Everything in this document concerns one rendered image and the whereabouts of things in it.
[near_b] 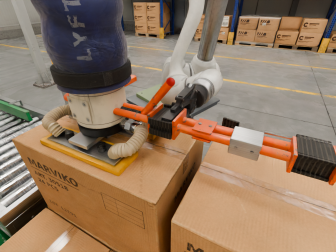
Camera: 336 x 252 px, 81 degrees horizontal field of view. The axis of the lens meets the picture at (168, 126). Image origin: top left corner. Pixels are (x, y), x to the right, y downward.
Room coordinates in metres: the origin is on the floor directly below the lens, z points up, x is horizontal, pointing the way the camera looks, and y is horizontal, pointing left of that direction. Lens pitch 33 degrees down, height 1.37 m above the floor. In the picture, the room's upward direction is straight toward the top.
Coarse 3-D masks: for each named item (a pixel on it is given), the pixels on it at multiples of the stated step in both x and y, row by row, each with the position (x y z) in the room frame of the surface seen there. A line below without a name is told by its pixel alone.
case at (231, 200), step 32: (224, 160) 0.46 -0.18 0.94; (192, 192) 0.34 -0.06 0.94; (224, 192) 0.34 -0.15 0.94; (256, 192) 0.34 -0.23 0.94; (288, 192) 0.34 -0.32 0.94; (320, 192) 0.34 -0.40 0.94; (192, 224) 0.25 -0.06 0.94; (224, 224) 0.25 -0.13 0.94; (256, 224) 0.25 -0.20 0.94; (288, 224) 0.25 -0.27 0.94; (320, 224) 0.25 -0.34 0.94
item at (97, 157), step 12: (72, 132) 0.54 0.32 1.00; (48, 144) 0.51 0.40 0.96; (60, 144) 0.51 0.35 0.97; (72, 144) 0.50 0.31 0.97; (96, 144) 0.47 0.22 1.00; (108, 144) 0.50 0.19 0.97; (72, 156) 0.46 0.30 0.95; (84, 156) 0.45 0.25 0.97; (96, 156) 0.44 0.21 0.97; (132, 156) 0.45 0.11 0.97; (108, 168) 0.40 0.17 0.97; (120, 168) 0.40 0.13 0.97
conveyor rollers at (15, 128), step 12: (0, 120) 1.38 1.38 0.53; (12, 120) 1.37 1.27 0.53; (24, 120) 1.37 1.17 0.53; (36, 120) 1.37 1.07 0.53; (0, 132) 1.21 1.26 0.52; (12, 132) 1.20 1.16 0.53; (0, 144) 1.05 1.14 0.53; (12, 144) 1.04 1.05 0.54; (0, 156) 0.91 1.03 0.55; (12, 156) 0.94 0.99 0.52; (0, 168) 0.82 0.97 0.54; (12, 168) 0.81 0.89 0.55; (24, 168) 0.84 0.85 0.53; (0, 180) 0.73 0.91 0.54; (12, 180) 0.72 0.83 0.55; (24, 180) 0.75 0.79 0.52; (0, 192) 0.65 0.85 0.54; (12, 192) 0.65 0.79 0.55; (24, 192) 0.66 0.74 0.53
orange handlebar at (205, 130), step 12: (120, 108) 0.53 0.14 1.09; (132, 108) 0.54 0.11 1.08; (144, 120) 0.48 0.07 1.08; (192, 120) 0.46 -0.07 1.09; (204, 120) 0.45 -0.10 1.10; (192, 132) 0.41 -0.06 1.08; (204, 132) 0.40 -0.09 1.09; (216, 132) 0.42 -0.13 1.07; (228, 132) 0.41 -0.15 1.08; (228, 144) 0.37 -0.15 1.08; (264, 144) 0.37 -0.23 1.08; (276, 144) 0.36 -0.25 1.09; (288, 144) 0.35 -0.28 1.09; (276, 156) 0.32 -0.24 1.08; (288, 156) 0.31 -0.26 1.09
